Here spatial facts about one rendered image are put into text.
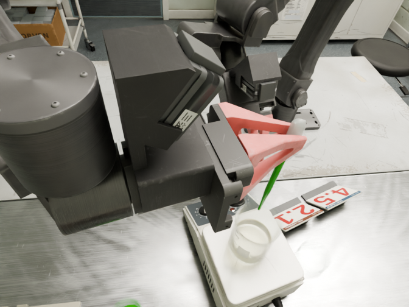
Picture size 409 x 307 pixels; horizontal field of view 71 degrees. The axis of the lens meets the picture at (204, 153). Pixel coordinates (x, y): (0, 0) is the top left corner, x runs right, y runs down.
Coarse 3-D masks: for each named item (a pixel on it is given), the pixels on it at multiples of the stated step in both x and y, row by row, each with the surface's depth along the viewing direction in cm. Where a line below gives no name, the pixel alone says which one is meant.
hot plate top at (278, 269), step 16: (208, 240) 43; (224, 240) 44; (224, 256) 42; (272, 256) 42; (288, 256) 42; (224, 272) 40; (240, 272) 41; (256, 272) 41; (272, 272) 41; (288, 272) 41; (224, 288) 39; (240, 288) 39; (256, 288) 39; (272, 288) 39; (240, 304) 38
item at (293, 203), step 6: (282, 204) 58; (288, 204) 58; (294, 204) 58; (300, 204) 58; (306, 204) 57; (282, 210) 57; (318, 210) 54; (312, 216) 52; (300, 222) 51; (288, 228) 51
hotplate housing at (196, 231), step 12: (192, 228) 49; (204, 252) 44; (204, 264) 45; (216, 276) 42; (216, 288) 41; (288, 288) 42; (216, 300) 43; (252, 300) 40; (264, 300) 41; (276, 300) 43
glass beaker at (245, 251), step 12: (240, 204) 39; (252, 204) 40; (264, 204) 39; (240, 216) 41; (252, 216) 42; (264, 216) 41; (276, 216) 38; (276, 228) 39; (228, 240) 43; (240, 240) 37; (240, 252) 39; (252, 252) 38; (264, 252) 38; (252, 264) 41
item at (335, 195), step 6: (330, 192) 59; (336, 192) 59; (342, 192) 58; (348, 192) 58; (318, 198) 58; (324, 198) 58; (330, 198) 57; (336, 198) 57; (342, 198) 56; (324, 204) 55; (330, 204) 55
